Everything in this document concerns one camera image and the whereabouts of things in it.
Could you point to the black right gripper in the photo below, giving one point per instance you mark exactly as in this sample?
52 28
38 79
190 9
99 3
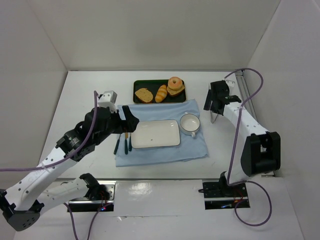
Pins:
210 103

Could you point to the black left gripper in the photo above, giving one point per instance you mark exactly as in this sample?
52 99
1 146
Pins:
122 120

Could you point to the metal tongs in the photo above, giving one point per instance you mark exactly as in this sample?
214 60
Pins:
213 117

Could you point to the pink glazed donut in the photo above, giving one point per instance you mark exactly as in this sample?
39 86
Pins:
175 83

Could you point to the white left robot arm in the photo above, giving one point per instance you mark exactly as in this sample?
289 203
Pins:
23 203

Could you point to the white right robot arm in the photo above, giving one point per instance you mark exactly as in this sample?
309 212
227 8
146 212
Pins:
230 113

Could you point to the brown bread slice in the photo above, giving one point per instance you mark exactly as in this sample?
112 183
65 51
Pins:
144 95
174 93

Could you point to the brown bread slice right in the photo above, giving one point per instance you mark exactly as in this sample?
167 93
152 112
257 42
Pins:
174 93

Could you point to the golden bread roll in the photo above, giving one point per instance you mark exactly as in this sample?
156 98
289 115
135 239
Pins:
161 94

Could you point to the white rectangular plate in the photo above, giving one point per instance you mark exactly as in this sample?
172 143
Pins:
155 134

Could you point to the dark green tray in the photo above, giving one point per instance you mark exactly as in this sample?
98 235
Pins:
153 85

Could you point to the light blue cloth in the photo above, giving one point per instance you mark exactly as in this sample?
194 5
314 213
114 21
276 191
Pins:
188 149

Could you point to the gold knife green handle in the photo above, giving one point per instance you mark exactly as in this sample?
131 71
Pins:
126 150

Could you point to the white bowl with handles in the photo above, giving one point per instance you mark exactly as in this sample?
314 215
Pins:
189 124

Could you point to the gold spoon green handle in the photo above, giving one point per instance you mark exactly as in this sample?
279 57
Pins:
130 143

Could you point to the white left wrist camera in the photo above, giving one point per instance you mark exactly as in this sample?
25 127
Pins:
108 100

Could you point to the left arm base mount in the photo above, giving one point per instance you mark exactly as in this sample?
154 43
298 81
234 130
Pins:
101 197

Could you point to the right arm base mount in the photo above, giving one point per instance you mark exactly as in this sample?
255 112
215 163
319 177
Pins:
217 196

